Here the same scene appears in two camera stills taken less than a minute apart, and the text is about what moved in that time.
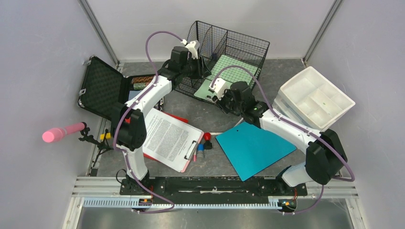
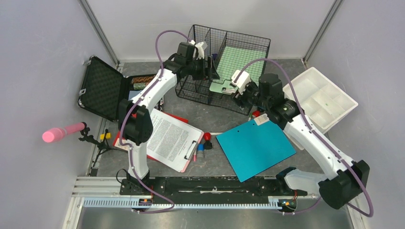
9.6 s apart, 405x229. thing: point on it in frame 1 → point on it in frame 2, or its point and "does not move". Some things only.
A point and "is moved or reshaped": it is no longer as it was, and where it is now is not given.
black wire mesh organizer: [230, 56] does not move
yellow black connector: [107, 135] does not move
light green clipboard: [230, 70] is moved or reshaped
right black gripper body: [228, 103] → [251, 96]
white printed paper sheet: [168, 140] does not move
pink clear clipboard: [191, 151] does not move
